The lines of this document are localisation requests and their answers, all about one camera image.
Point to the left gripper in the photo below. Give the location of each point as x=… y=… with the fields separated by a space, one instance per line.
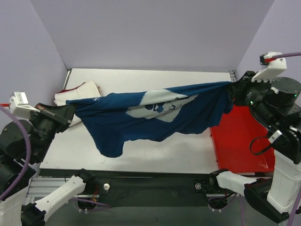
x=54 y=115

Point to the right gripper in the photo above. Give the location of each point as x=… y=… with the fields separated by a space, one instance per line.
x=242 y=85

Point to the blue printed t-shirt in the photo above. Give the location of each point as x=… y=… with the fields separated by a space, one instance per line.
x=152 y=115

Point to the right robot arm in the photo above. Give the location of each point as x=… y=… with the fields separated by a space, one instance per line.
x=277 y=194

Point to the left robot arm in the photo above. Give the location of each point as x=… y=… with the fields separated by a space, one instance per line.
x=23 y=142

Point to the red plastic bin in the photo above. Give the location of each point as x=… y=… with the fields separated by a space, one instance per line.
x=237 y=135

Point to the folded white t-shirt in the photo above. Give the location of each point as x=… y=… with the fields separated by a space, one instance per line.
x=88 y=89

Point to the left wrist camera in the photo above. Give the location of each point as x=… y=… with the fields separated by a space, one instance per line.
x=20 y=103

